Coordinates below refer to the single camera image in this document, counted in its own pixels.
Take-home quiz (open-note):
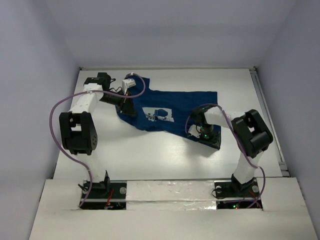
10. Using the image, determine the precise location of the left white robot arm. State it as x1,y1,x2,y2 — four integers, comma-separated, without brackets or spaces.
59,72,136,198

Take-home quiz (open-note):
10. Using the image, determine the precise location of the aluminium side rail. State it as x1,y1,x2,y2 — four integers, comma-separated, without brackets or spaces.
248,67,291,178

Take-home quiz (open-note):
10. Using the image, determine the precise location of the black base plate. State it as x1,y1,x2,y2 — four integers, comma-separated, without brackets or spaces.
80,181,127,210
211,179,263,210

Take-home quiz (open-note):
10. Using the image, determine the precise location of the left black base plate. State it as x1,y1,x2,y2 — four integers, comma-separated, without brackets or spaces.
80,181,127,210

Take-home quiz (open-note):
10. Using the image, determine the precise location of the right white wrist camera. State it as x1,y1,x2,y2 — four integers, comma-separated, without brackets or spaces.
187,124,201,139

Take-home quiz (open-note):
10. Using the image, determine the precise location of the silver foil strip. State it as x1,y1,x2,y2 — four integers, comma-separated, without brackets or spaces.
125,180,217,211

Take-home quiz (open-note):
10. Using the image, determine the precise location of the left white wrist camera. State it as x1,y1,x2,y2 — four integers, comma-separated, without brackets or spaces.
122,78,136,94

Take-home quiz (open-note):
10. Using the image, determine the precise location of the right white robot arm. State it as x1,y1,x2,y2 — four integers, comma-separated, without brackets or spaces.
184,103,274,199

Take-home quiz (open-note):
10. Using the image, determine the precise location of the blue t shirt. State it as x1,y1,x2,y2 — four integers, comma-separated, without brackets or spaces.
116,74,218,138

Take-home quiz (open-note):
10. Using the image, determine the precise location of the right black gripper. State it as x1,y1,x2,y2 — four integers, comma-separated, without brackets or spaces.
197,123,221,149

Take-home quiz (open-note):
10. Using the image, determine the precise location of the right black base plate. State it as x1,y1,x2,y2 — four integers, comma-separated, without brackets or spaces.
211,179,263,210

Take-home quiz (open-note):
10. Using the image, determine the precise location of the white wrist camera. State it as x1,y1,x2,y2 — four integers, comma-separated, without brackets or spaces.
122,78,136,94
187,124,201,139

